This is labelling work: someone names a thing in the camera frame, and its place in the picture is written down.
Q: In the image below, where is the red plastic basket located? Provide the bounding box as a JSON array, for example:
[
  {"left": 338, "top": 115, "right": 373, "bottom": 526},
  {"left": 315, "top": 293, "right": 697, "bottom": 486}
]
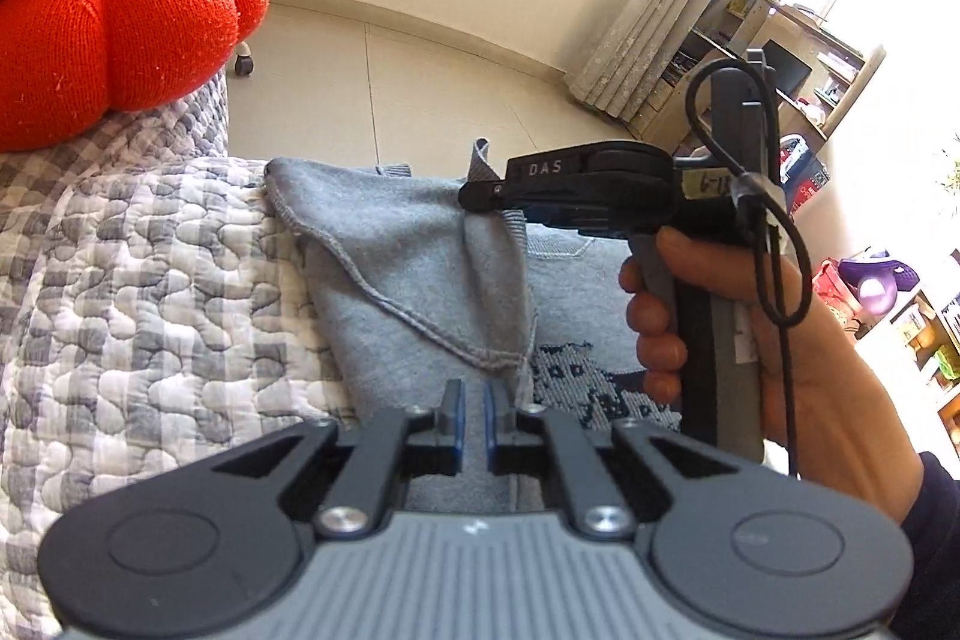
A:
[{"left": 814, "top": 259, "right": 866, "bottom": 339}]

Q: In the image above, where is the person's right hand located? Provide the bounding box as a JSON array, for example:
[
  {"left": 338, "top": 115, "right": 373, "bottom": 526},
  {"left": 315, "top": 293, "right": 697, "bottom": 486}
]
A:
[{"left": 656, "top": 227, "right": 924, "bottom": 523}]

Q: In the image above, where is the purple round toy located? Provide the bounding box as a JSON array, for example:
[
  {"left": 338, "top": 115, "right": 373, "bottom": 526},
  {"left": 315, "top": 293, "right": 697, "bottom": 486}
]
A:
[{"left": 838, "top": 250, "right": 919, "bottom": 317}]

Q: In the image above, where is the black monitor on desk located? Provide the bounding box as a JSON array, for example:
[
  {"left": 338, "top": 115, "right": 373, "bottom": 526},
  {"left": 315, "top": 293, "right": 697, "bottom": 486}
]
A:
[{"left": 763, "top": 39, "right": 812, "bottom": 99}]

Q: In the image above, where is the grey white quilted blanket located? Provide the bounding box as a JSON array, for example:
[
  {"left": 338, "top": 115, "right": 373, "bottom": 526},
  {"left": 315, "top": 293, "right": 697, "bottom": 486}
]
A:
[{"left": 2, "top": 78, "right": 355, "bottom": 638}]

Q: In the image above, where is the grey knit cat sweater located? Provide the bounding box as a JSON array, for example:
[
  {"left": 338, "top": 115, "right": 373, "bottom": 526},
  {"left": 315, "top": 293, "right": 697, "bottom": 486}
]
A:
[{"left": 265, "top": 158, "right": 680, "bottom": 513}]

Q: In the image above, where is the white paper shopping bag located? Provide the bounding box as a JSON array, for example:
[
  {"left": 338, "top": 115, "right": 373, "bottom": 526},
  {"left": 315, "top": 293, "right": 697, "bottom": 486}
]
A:
[{"left": 779, "top": 135, "right": 830, "bottom": 216}]

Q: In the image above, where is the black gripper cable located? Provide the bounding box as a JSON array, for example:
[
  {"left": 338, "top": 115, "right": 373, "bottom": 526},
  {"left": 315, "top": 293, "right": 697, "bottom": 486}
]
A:
[{"left": 683, "top": 56, "right": 814, "bottom": 479}]

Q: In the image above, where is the wooden desk shelf unit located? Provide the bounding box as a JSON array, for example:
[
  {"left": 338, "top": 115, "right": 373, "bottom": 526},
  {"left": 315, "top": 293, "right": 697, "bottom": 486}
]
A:
[{"left": 633, "top": 0, "right": 885, "bottom": 154}]

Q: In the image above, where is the dark blue sleeve forearm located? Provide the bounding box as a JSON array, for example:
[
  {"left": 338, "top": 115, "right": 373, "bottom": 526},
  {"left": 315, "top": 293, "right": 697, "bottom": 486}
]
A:
[{"left": 890, "top": 453, "right": 960, "bottom": 640}]

